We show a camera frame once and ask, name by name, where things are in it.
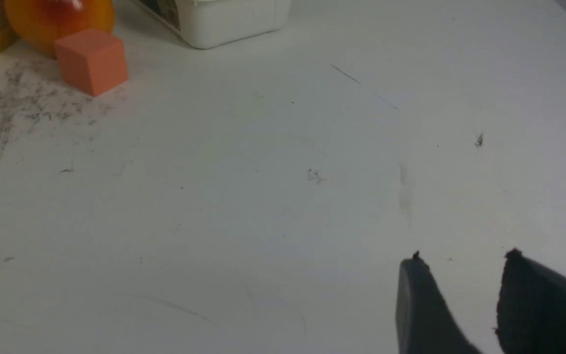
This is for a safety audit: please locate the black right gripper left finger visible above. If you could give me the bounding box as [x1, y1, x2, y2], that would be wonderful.
[395, 251, 480, 354]

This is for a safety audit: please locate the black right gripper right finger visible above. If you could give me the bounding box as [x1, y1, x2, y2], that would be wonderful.
[495, 249, 566, 354]

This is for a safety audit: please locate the white plastic container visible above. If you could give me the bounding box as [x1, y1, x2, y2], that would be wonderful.
[136, 0, 292, 50]

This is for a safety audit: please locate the orange foam cube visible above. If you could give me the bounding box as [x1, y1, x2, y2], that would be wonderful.
[55, 29, 129, 97]

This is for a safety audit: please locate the orange round fruit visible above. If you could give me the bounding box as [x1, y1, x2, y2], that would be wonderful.
[4, 0, 116, 58]

